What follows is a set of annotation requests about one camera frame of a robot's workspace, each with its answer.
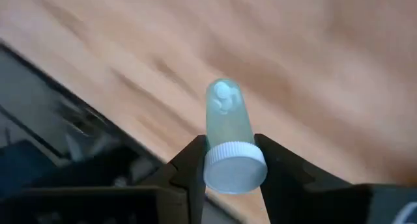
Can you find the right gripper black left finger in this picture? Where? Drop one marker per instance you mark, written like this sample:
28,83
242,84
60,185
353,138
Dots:
189,165

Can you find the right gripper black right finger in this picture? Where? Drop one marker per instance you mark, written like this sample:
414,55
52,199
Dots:
293,185

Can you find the small green pill bottle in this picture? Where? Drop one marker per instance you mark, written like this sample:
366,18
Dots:
228,126

